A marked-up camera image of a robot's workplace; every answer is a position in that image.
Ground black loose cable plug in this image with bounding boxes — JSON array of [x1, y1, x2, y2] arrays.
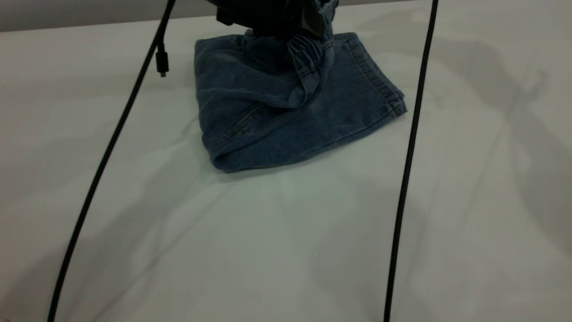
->
[[156, 43, 169, 78]]

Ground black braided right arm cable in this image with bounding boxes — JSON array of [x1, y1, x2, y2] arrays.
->
[[383, 0, 439, 322]]

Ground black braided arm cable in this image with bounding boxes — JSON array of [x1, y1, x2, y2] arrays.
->
[[383, 0, 439, 322], [47, 0, 177, 322]]

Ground blue denim shorts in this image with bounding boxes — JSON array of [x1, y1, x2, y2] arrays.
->
[[193, 0, 408, 173]]

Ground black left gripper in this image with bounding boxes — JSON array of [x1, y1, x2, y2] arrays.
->
[[210, 0, 313, 38]]

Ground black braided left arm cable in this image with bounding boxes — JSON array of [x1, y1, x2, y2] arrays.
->
[[47, 0, 177, 322]]

